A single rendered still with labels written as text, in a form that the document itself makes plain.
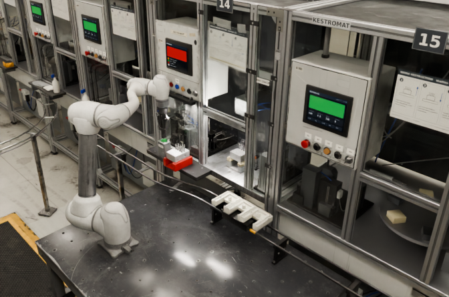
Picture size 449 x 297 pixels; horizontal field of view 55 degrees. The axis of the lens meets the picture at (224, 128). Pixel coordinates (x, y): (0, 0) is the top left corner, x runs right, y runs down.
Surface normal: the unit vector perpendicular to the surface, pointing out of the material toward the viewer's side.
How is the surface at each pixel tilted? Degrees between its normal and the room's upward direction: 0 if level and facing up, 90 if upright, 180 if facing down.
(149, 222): 0
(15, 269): 0
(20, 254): 0
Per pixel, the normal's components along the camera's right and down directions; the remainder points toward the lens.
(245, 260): 0.01, -0.90
